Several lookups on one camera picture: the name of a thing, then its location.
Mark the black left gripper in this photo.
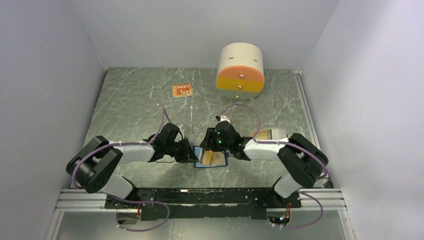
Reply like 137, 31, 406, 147
165, 136, 200, 164

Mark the tan credit card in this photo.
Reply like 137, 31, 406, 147
199, 150, 213, 166

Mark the blue card holder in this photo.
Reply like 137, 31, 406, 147
193, 146, 228, 168

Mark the stack of credit cards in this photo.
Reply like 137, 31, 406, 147
270, 127, 289, 140

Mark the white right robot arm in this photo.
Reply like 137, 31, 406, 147
200, 120, 329, 207

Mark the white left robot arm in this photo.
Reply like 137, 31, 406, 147
65, 123, 199, 208

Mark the beige card tray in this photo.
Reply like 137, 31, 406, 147
255, 128, 288, 141

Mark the orange patterned card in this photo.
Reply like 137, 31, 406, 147
171, 83, 193, 98

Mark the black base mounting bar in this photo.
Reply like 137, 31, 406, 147
104, 187, 301, 221

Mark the round pastel drawer cabinet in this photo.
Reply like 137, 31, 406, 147
215, 42, 265, 101

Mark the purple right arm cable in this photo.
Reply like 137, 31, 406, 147
215, 103, 329, 230

